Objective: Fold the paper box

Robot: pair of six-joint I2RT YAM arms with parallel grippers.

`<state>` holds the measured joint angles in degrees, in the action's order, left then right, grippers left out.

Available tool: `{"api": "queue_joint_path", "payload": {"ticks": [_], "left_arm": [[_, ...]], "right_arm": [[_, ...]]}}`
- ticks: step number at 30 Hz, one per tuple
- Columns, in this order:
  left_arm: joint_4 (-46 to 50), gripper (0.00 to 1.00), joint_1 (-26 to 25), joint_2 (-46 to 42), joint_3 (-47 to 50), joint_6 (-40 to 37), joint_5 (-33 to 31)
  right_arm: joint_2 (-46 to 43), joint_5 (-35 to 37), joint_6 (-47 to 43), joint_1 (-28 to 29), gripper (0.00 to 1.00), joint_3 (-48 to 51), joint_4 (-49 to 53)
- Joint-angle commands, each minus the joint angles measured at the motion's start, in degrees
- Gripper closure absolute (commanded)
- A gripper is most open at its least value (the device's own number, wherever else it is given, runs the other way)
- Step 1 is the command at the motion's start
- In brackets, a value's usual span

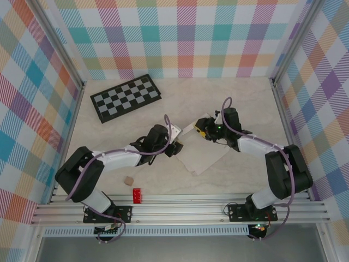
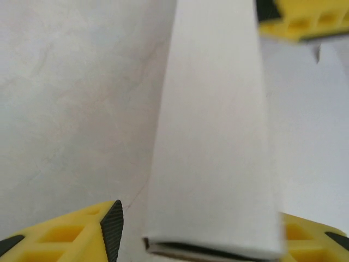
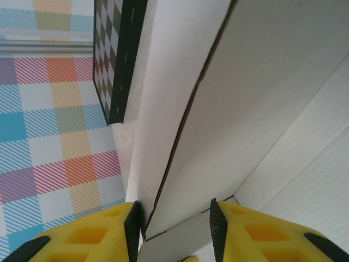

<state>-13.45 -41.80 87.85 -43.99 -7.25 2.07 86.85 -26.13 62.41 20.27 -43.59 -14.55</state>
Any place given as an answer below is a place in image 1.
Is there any white paper box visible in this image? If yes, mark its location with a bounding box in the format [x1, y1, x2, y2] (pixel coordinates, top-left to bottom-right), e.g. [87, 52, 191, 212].
[176, 111, 229, 176]

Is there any black grey chessboard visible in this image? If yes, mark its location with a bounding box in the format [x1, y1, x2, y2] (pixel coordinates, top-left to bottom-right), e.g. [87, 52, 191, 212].
[89, 73, 164, 125]

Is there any small electronics board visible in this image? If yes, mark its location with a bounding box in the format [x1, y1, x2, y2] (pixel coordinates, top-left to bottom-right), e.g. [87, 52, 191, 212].
[94, 222, 123, 237]

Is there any grey metal panel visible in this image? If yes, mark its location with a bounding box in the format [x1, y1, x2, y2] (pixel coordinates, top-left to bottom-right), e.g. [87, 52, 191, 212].
[35, 236, 328, 262]

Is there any electronics board with green light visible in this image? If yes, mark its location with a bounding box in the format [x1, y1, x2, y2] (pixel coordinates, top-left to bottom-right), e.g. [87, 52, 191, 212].
[248, 222, 270, 239]

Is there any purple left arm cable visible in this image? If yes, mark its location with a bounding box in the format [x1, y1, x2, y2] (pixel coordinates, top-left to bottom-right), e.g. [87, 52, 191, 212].
[65, 114, 175, 243]

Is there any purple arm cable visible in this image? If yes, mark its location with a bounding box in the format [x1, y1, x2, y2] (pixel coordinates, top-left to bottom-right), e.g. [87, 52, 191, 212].
[65, 114, 175, 243]
[221, 97, 297, 241]

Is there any wide aluminium rail frame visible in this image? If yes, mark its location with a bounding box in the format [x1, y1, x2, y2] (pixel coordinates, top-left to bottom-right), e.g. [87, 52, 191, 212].
[31, 193, 332, 226]

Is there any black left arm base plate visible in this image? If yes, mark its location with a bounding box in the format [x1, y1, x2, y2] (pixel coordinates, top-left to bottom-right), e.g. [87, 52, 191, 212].
[83, 204, 134, 224]

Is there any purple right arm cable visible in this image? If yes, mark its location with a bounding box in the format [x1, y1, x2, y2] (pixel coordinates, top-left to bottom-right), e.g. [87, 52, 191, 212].
[221, 97, 297, 241]

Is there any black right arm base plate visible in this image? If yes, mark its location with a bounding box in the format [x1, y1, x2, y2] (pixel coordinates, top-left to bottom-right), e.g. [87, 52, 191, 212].
[228, 203, 278, 222]

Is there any white slotted cable duct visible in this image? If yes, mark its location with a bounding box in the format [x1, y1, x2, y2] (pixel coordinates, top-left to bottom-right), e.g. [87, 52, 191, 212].
[43, 225, 250, 237]

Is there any aluminium corner post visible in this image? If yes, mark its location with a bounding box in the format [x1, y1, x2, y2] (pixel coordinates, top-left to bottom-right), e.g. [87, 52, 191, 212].
[27, 0, 86, 91]
[269, 0, 327, 85]

